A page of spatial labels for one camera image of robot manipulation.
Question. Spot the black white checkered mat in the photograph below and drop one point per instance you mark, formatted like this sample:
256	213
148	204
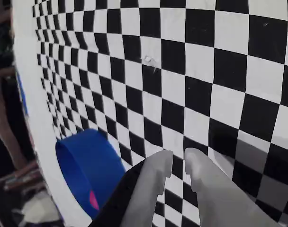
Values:
205	82

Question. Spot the blue round box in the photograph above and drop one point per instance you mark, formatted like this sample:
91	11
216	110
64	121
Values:
92	160

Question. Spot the brown wooden chair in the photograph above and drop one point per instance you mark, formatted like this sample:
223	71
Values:
6	132

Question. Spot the pink faceted ball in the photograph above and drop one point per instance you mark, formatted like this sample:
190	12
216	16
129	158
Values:
94	201

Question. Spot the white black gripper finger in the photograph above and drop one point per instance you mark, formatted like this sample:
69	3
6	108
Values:
146	184

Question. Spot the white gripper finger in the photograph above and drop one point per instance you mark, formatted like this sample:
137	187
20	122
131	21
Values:
217	201

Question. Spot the blue tape strip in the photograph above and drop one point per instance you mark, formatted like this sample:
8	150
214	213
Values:
22	92

